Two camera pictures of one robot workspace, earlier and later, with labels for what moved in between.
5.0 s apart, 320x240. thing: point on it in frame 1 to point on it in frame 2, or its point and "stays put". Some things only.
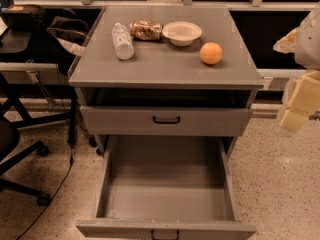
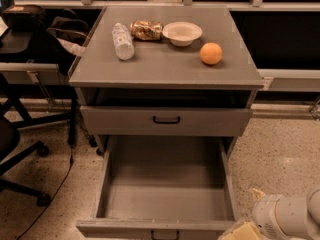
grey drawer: [166, 187] stays put
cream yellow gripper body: [309, 42] to [267, 212]
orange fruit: [210, 53] stays put
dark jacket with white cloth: [71, 33] stays put
